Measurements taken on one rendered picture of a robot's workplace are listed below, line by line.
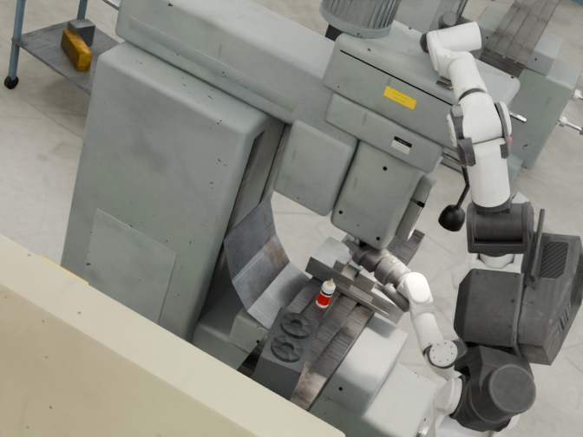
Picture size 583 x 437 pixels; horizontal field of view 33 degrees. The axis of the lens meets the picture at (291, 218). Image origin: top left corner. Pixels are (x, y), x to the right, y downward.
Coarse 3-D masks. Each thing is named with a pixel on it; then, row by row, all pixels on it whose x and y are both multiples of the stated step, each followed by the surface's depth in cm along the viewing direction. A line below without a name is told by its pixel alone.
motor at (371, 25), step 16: (336, 0) 252; (352, 0) 249; (368, 0) 248; (384, 0) 249; (400, 0) 255; (336, 16) 254; (352, 16) 251; (368, 16) 251; (384, 16) 253; (352, 32) 253; (368, 32) 254; (384, 32) 257
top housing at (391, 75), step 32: (416, 32) 267; (352, 64) 254; (384, 64) 250; (416, 64) 251; (480, 64) 262; (352, 96) 258; (384, 96) 254; (416, 96) 250; (448, 96) 246; (512, 96) 255; (416, 128) 254; (448, 128) 250
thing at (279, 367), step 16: (288, 320) 271; (304, 320) 273; (272, 336) 266; (288, 336) 266; (304, 336) 268; (272, 352) 261; (288, 352) 261; (304, 352) 265; (256, 368) 261; (272, 368) 260; (288, 368) 259; (272, 384) 263; (288, 384) 262; (288, 400) 265
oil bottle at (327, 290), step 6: (324, 282) 307; (330, 282) 305; (324, 288) 305; (330, 288) 305; (318, 294) 309; (324, 294) 306; (330, 294) 306; (318, 300) 309; (324, 300) 307; (324, 306) 309
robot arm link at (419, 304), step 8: (408, 280) 280; (416, 280) 280; (424, 280) 280; (408, 288) 279; (416, 288) 278; (424, 288) 279; (408, 296) 278; (416, 296) 277; (424, 296) 277; (416, 304) 276; (424, 304) 276; (432, 304) 277; (416, 312) 276; (424, 312) 276; (432, 312) 277
